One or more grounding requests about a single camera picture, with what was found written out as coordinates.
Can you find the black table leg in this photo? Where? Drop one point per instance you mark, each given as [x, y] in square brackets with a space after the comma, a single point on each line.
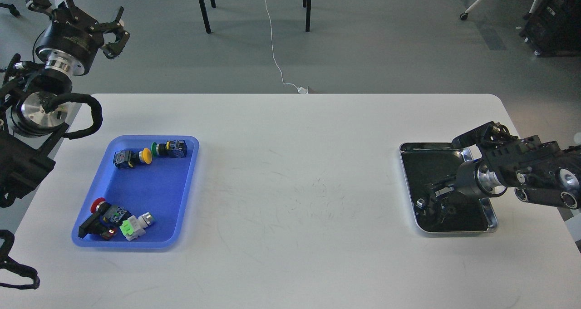
[307, 5]
[204, 14]

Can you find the silver metal tray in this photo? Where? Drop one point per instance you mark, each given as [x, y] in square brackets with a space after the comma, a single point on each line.
[426, 162]

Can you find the black equipment cart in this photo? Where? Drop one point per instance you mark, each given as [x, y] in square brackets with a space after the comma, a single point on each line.
[554, 29]

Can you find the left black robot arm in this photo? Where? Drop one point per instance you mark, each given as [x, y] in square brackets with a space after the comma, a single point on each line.
[38, 107]

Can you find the black table leg right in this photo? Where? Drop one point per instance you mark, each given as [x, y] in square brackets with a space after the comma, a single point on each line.
[307, 5]

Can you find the red emergency stop button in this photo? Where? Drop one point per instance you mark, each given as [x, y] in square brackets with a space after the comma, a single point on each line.
[104, 221]

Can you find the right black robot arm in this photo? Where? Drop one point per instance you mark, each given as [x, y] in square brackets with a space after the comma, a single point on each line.
[539, 173]

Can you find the black table leg left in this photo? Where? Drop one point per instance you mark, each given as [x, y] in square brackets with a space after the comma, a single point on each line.
[204, 14]

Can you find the green push button switch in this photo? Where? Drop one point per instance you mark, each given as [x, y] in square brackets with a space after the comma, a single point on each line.
[170, 149]

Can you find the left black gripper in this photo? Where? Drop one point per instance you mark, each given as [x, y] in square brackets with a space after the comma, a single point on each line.
[75, 38]

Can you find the yellow push button switch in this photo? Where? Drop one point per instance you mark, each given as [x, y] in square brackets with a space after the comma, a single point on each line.
[130, 159]

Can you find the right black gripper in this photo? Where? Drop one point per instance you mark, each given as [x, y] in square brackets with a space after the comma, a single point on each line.
[473, 179]

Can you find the green white selector switch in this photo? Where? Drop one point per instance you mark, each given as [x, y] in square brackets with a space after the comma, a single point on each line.
[134, 227]

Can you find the blue plastic tray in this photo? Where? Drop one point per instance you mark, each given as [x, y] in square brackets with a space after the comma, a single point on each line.
[161, 188]

